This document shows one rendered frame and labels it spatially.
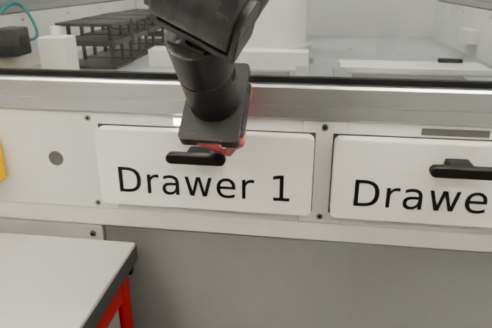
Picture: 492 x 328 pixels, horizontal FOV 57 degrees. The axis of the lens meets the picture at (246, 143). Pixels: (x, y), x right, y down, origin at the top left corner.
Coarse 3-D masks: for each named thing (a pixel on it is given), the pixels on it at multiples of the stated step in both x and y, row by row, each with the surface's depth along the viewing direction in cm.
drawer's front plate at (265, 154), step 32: (128, 128) 60; (160, 128) 60; (128, 160) 60; (160, 160) 60; (256, 160) 58; (288, 160) 57; (128, 192) 62; (160, 192) 61; (224, 192) 60; (256, 192) 60; (288, 192) 59
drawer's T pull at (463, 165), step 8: (448, 160) 54; (456, 160) 54; (464, 160) 54; (432, 168) 52; (440, 168) 51; (448, 168) 51; (456, 168) 51; (464, 168) 51; (472, 168) 51; (480, 168) 51; (488, 168) 51; (440, 176) 52; (448, 176) 52; (456, 176) 51; (464, 176) 51; (472, 176) 51; (480, 176) 51; (488, 176) 51
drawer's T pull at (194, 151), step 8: (168, 152) 56; (176, 152) 56; (184, 152) 56; (192, 152) 56; (200, 152) 56; (208, 152) 57; (168, 160) 56; (176, 160) 55; (184, 160) 55; (192, 160) 55; (200, 160) 55; (208, 160) 55; (216, 160) 55; (224, 160) 55
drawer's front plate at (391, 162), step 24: (336, 144) 56; (360, 144) 55; (384, 144) 55; (408, 144) 55; (432, 144) 54; (456, 144) 54; (480, 144) 54; (336, 168) 57; (360, 168) 56; (384, 168) 56; (408, 168) 56; (336, 192) 58; (360, 192) 58; (384, 192) 57; (456, 192) 56; (480, 192) 55; (336, 216) 59; (360, 216) 59; (384, 216) 58; (408, 216) 58; (432, 216) 57; (456, 216) 57; (480, 216) 57
